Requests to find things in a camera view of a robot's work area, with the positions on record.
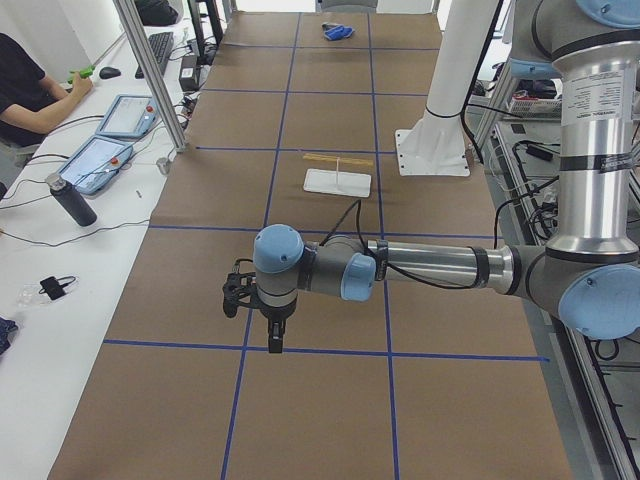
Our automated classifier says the white wooden towel rack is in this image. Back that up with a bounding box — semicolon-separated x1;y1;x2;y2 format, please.
302;152;373;198

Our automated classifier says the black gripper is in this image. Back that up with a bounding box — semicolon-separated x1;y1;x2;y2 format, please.
260;305;296;353

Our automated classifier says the aluminium frame post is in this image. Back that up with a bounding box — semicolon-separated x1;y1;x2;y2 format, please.
113;0;187;153

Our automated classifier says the far blue teach pendant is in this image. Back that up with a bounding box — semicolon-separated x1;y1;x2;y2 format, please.
96;95;157;139

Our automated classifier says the black water bottle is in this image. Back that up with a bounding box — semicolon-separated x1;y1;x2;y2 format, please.
45;173;97;227

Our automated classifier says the black computer mouse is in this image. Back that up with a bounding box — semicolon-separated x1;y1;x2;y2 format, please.
99;66;121;80

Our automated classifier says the black power brick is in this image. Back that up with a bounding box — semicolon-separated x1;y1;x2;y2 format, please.
179;54;201;92

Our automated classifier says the blue towel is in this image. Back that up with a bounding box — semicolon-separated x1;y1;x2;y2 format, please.
322;23;354;41

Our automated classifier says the green handheld tool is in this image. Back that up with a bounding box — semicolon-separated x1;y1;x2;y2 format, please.
67;65;95;84

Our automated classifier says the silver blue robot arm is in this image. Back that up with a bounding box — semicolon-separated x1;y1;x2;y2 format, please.
249;1;639;353

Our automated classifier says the white wire basket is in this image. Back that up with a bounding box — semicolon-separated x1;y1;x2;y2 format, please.
508;97;562;120

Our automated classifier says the near blue teach pendant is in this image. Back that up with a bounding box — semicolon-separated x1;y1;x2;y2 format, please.
58;135;133;195

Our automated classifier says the small black adapter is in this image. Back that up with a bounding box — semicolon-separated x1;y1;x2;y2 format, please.
39;275;77;301

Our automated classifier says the person in black shirt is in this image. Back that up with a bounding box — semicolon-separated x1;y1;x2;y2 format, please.
1;33;93;147

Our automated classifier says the blue teach pendant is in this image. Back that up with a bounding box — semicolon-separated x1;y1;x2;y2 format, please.
58;135;133;195
96;95;157;139

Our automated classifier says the black keyboard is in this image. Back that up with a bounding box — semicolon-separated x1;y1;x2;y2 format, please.
148;31;174;75

